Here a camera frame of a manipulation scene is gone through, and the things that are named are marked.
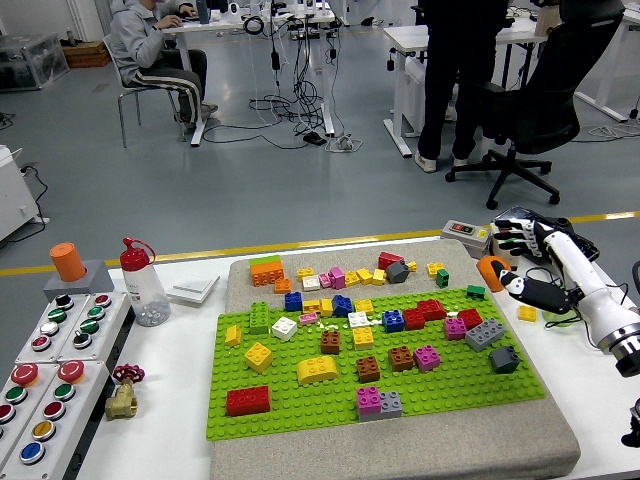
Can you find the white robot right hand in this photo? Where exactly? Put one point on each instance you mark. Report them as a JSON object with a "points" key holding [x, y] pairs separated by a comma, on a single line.
{"points": [[585, 285]]}

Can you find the magenta square brick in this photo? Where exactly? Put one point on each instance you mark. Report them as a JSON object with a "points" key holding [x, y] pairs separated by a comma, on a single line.
{"points": [[367, 400], [455, 328], [337, 278], [427, 357]]}

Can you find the green studded baseplate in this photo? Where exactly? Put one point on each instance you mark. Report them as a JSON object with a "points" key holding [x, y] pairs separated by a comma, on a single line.
{"points": [[300, 405]]}

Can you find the orange brick stack green top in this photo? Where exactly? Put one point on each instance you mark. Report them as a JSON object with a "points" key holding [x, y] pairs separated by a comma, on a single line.
{"points": [[267, 272]]}

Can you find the green plastic cup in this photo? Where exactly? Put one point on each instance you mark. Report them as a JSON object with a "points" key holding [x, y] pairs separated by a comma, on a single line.
{"points": [[557, 320]]}

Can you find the yellow square brick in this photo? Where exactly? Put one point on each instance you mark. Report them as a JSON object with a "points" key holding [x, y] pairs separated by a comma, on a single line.
{"points": [[378, 276], [305, 274], [311, 306], [258, 356], [326, 307], [364, 306], [527, 313], [363, 338], [364, 276], [352, 278], [435, 269]]}

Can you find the orange fruit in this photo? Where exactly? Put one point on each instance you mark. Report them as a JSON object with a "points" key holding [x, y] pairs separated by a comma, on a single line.
{"points": [[487, 272]]}

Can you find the dark grey sloped brick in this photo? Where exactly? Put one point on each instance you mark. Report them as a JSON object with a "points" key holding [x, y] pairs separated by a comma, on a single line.
{"points": [[505, 359], [397, 272]]}

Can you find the dark green brick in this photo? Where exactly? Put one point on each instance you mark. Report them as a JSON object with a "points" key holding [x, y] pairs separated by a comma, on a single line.
{"points": [[475, 291], [442, 278]]}

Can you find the grey long brick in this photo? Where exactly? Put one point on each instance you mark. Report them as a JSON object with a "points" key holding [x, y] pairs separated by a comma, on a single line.
{"points": [[485, 333], [391, 405]]}

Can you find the small yellow brick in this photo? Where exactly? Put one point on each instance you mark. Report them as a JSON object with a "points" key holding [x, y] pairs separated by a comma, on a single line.
{"points": [[411, 266], [233, 335]]}

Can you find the black office chair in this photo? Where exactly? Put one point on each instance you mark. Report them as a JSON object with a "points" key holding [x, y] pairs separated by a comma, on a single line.
{"points": [[540, 100]]}

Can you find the blue square brick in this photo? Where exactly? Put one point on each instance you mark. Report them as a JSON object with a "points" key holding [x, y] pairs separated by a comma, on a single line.
{"points": [[343, 305], [293, 301], [393, 321]]}

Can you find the brown square brick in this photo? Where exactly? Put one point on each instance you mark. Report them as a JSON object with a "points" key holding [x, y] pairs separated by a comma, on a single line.
{"points": [[400, 358], [330, 342], [368, 369]]}

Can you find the white square brick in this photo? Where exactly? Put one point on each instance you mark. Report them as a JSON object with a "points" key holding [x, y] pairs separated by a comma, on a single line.
{"points": [[310, 283], [284, 328], [358, 319]]}

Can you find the person in dark clothes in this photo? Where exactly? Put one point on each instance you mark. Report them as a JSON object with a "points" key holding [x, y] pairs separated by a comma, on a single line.
{"points": [[460, 75]]}

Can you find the grey-brown foam mat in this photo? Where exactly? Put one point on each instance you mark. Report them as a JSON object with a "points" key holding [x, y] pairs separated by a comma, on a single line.
{"points": [[400, 450]]}

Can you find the white computer tower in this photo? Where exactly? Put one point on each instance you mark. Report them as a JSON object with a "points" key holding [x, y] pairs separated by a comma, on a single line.
{"points": [[415, 90]]}

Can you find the small pink brick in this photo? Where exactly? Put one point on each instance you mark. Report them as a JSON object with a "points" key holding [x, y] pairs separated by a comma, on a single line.
{"points": [[325, 279]]}

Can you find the wooden box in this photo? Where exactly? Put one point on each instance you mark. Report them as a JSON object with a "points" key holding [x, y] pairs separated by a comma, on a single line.
{"points": [[547, 17]]}

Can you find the pink flat brick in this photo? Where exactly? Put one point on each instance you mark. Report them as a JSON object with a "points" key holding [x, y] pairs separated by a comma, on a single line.
{"points": [[308, 318]]}

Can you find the yellow curved brick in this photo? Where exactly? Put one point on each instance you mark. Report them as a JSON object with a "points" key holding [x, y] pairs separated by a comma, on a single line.
{"points": [[316, 370]]}

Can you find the orange square brick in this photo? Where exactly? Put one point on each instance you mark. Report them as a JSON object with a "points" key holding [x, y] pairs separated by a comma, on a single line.
{"points": [[282, 285]]}

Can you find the white standing desk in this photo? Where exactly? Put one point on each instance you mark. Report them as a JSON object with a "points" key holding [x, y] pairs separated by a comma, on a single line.
{"points": [[410, 35]]}

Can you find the black floor power brick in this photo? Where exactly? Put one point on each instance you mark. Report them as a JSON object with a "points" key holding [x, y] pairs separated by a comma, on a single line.
{"points": [[315, 138]]}

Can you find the lime green tall brick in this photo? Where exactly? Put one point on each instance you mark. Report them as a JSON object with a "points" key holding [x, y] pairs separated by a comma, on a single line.
{"points": [[259, 318]]}

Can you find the red long brick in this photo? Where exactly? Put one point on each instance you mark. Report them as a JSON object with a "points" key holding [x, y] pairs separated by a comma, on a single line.
{"points": [[247, 401]]}

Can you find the squeeze bottle red cap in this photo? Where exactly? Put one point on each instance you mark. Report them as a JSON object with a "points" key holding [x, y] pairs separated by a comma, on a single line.
{"points": [[145, 290]]}

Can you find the brass valve red handwheel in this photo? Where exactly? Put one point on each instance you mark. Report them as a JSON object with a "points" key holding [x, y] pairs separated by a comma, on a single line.
{"points": [[121, 400]]}

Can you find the grey metal chair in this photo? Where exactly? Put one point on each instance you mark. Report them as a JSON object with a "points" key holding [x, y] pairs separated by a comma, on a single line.
{"points": [[145, 90]]}

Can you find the grey square block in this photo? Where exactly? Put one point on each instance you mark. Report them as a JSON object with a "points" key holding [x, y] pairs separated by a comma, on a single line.
{"points": [[95, 282]]}

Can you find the small grey four-button box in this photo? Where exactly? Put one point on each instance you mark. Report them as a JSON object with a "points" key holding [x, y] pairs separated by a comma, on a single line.
{"points": [[50, 325], [92, 325]]}

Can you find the seated person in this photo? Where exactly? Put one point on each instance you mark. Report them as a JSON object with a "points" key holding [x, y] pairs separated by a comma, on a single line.
{"points": [[140, 45]]}

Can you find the orange cylinder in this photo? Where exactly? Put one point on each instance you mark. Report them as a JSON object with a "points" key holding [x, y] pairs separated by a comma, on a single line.
{"points": [[67, 261]]}

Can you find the wooden crate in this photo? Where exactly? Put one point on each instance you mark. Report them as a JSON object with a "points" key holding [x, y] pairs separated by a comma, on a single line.
{"points": [[87, 54]]}

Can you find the large grey push-button box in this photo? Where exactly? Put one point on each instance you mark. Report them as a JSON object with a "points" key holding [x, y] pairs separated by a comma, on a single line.
{"points": [[12, 400], [50, 420]]}

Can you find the white cabinet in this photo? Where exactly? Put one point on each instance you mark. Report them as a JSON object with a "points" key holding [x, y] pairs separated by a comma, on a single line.
{"points": [[15, 195]]}

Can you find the transparent storage box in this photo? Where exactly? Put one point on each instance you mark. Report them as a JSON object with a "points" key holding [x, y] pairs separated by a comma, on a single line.
{"points": [[32, 60]]}

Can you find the white two-button switch box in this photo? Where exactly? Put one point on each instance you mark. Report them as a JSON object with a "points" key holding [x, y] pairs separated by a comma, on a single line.
{"points": [[511, 264]]}

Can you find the grey switch box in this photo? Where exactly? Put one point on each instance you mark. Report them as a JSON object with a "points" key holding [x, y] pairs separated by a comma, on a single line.
{"points": [[465, 235]]}

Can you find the white desk frame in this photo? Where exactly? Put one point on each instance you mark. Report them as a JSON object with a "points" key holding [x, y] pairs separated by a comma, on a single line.
{"points": [[605, 95]]}

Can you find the white wall switch panel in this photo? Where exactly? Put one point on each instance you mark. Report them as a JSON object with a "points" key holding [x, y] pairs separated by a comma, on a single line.
{"points": [[192, 289]]}

